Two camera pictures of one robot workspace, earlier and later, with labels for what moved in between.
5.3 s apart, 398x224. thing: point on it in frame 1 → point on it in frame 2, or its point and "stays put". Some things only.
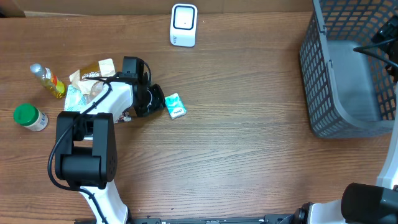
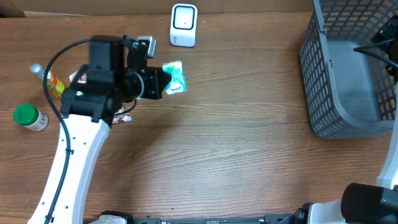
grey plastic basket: x=351 y=93 stays put
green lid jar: x=30 y=117 stays put
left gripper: x=158 y=104 → x=155 y=84
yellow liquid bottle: x=50 y=81 stays put
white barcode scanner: x=183 y=25 stays put
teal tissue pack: x=175 y=106 → x=178 y=83
